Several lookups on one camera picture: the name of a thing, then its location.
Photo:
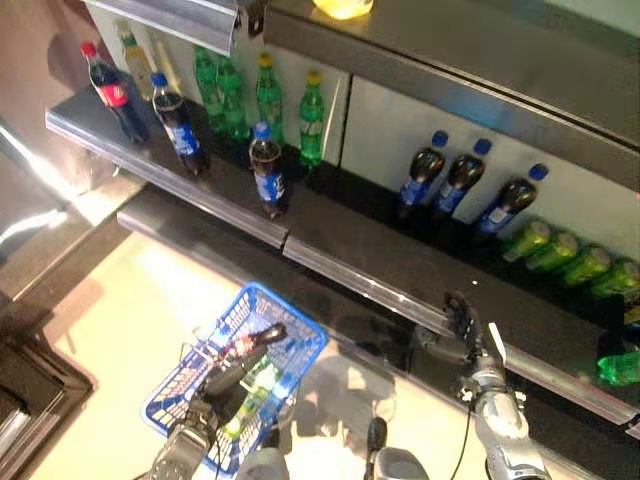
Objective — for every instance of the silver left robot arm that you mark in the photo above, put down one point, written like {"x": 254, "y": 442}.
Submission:
{"x": 182, "y": 445}

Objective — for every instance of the black right robot foot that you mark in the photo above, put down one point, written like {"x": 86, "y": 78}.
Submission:
{"x": 376, "y": 435}

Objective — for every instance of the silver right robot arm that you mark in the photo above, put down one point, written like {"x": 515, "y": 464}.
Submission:
{"x": 505, "y": 425}

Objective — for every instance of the black display cabinet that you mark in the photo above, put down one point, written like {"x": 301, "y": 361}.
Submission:
{"x": 35, "y": 395}

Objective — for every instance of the black store shelf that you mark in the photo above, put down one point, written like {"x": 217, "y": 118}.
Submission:
{"x": 350, "y": 225}

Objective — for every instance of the clear shelf price rail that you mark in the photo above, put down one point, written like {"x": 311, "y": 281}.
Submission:
{"x": 175, "y": 20}
{"x": 400, "y": 295}
{"x": 165, "y": 175}
{"x": 634, "y": 430}
{"x": 450, "y": 90}

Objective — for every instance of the white shelf rack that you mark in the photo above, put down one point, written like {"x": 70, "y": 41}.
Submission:
{"x": 400, "y": 115}

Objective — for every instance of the Coca-Cola bottle red label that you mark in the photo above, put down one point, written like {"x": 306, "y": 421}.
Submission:
{"x": 117, "y": 95}
{"x": 260, "y": 337}

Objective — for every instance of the Pepsi bottle blue label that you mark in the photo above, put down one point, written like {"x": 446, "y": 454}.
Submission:
{"x": 270, "y": 180}
{"x": 180, "y": 130}

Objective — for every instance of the silver left robot leg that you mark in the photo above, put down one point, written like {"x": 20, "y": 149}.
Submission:
{"x": 265, "y": 465}

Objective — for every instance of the pale yellow drink bottle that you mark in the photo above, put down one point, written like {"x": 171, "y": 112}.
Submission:
{"x": 137, "y": 60}

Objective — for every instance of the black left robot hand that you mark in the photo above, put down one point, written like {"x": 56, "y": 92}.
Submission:
{"x": 232, "y": 382}

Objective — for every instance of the blue plastic shopping basket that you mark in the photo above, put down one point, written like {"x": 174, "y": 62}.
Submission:
{"x": 310, "y": 335}

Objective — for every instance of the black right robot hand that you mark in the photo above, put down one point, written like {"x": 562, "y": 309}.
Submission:
{"x": 467, "y": 330}

